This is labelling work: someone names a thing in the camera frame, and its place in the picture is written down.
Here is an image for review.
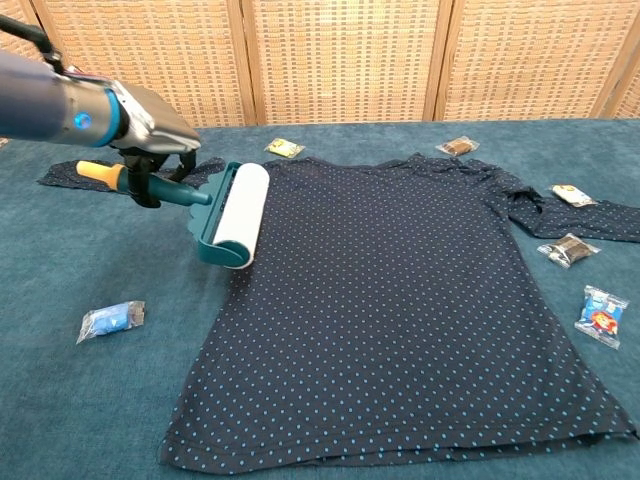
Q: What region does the white orange snack packet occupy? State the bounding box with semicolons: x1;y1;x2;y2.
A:
549;183;599;209

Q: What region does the woven wooden folding screen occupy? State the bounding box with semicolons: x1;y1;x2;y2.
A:
0;0;640;146

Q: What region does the yellow snack packet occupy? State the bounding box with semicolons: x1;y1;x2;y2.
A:
264;137;307;160

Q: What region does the dark brown snack packet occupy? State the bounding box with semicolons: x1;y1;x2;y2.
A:
537;232;602;270

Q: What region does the teal lint roller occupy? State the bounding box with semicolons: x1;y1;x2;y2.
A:
75;160;271;270

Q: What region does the teal table cover cloth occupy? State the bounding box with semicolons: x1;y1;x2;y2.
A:
0;118;640;480

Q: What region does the navy polka dot shirt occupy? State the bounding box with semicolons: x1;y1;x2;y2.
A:
37;153;640;475

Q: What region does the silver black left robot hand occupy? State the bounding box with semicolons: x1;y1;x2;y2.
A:
115;81;203;209

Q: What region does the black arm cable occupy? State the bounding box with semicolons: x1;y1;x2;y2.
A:
0;14;67;76

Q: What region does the blue cartoon snack packet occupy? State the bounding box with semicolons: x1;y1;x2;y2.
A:
573;285;629;350

